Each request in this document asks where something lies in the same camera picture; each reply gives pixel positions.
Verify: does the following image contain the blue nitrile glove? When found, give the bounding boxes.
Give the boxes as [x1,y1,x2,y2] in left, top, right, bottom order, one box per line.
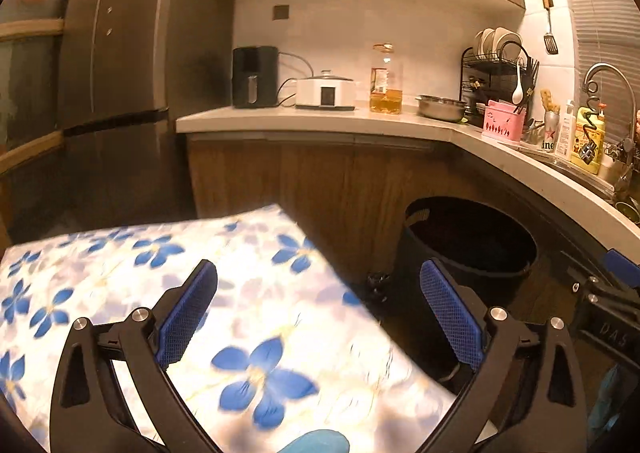
[279,429,350,453]

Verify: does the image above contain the chrome kitchen faucet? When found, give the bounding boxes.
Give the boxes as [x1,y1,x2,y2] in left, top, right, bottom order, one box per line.
[581,61,640,204]

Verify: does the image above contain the black trash bin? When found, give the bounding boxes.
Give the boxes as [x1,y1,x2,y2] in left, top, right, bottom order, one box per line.
[387,196,538,379]

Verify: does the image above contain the yellow dish soap bottle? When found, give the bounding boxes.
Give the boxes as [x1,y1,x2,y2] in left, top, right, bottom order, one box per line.
[570,103,606,175]

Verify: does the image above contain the white detergent bottle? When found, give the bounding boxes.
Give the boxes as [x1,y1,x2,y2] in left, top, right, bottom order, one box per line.
[554,100,576,161]

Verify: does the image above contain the floral blue white tablecloth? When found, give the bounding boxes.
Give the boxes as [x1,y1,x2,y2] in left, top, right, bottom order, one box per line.
[1,206,454,452]

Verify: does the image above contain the pink utensil caddy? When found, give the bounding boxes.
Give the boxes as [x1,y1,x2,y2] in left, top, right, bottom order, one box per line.
[483,100,526,142]

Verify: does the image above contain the white spoon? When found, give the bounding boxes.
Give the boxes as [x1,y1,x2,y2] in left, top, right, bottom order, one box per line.
[511,61,524,106]

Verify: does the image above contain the hanging slotted spatula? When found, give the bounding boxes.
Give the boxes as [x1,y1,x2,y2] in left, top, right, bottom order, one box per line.
[542,0,559,56]

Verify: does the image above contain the stainless steel bowl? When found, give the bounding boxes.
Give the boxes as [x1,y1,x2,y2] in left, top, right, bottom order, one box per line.
[416,95,466,123]

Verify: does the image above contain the black dish rack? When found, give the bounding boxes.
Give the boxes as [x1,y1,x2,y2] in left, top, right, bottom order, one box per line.
[459,28,539,127]

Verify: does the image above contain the window blinds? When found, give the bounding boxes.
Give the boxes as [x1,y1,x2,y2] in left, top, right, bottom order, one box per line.
[568,0,639,134]

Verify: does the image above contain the wooden lower cabinet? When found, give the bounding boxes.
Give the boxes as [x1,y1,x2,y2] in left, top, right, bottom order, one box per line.
[186,132,604,284]

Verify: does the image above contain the cooking oil bottle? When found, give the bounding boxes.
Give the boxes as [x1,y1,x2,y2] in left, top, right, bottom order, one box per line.
[369,43,404,115]

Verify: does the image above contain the white electric cooker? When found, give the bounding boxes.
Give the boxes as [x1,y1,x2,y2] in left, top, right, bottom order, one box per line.
[294,70,356,111]

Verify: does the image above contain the black air fryer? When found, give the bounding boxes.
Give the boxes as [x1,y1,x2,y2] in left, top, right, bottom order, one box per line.
[231,46,279,109]

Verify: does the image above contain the dark grey refrigerator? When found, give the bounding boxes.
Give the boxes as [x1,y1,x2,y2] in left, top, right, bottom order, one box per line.
[58,0,235,230]

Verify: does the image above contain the wooden glass door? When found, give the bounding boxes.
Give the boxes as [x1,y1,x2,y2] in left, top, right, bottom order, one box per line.
[1,0,70,244]

